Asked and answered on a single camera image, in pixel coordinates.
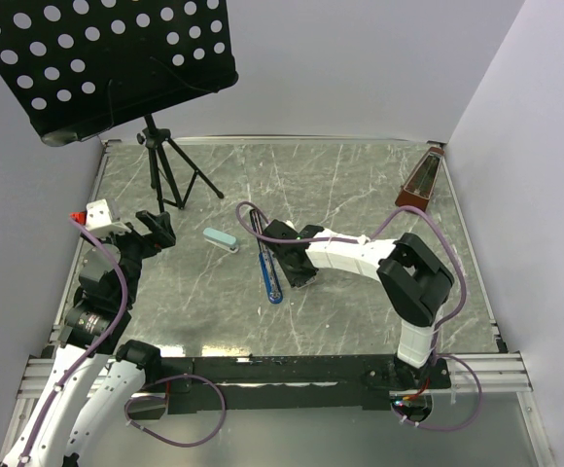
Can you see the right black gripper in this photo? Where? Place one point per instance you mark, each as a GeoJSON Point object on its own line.
{"type": "Point", "coordinates": [296, 280]}

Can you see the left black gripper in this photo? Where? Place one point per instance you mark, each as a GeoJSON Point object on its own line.
{"type": "Point", "coordinates": [160, 232]}

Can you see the blue black stapler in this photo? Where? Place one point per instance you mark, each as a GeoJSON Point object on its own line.
{"type": "Point", "coordinates": [271, 282]}

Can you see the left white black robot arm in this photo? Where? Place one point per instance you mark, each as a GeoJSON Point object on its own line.
{"type": "Point", "coordinates": [92, 373]}

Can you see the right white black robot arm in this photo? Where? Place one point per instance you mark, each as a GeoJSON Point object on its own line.
{"type": "Point", "coordinates": [416, 282]}

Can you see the light blue white stapler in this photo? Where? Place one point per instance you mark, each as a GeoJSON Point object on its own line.
{"type": "Point", "coordinates": [220, 239]}

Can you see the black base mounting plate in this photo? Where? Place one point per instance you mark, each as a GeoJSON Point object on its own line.
{"type": "Point", "coordinates": [368, 381]}

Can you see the brown wooden metronome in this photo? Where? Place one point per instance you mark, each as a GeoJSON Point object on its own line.
{"type": "Point", "coordinates": [418, 188]}

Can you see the black music stand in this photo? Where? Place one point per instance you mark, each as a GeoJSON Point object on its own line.
{"type": "Point", "coordinates": [80, 68]}

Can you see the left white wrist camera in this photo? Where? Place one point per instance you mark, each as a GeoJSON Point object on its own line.
{"type": "Point", "coordinates": [101, 218]}

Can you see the aluminium frame rail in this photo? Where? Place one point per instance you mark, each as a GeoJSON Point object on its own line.
{"type": "Point", "coordinates": [495, 372]}

